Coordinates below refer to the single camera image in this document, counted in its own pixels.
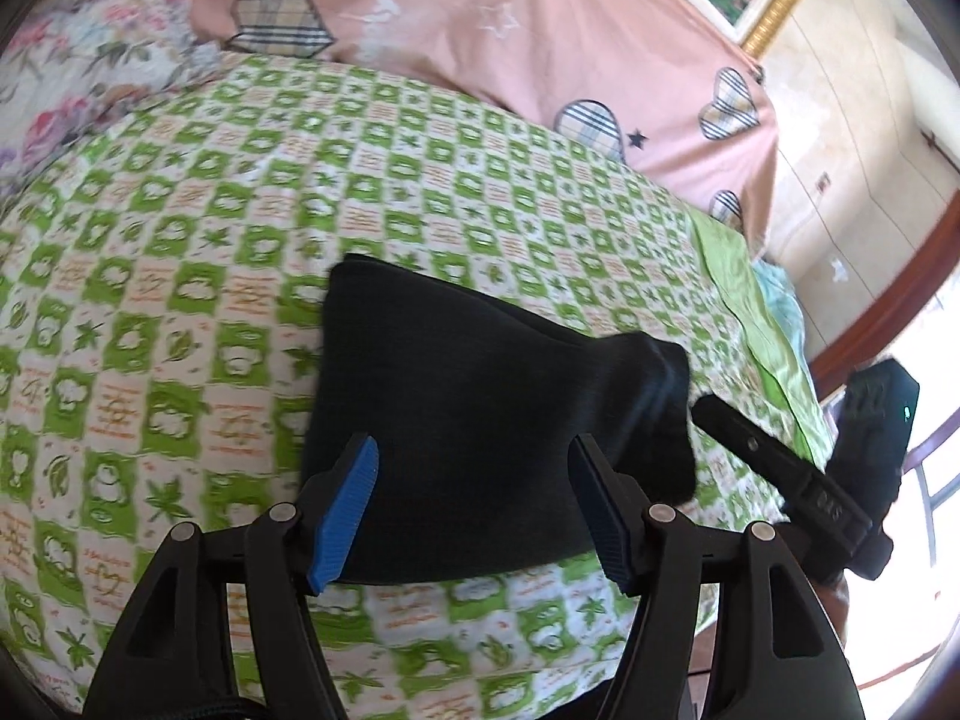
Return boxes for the white floral pillow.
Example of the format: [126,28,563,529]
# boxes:
[2,0,221,202]

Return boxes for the green white patterned bedsheet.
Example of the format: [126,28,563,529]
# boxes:
[2,57,791,710]

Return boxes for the black fleece pants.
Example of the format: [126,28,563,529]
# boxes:
[302,255,697,585]

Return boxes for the light blue cloth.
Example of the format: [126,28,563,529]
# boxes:
[752,259,812,380]

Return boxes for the light green cloth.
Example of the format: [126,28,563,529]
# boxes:
[688,210,833,468]

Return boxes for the brown wooden window frame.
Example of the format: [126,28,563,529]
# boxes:
[811,193,960,400]

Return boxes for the pink heart pattern duvet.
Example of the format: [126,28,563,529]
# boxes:
[192,0,778,252]

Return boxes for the black camera module right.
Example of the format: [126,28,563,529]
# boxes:
[827,358,919,527]

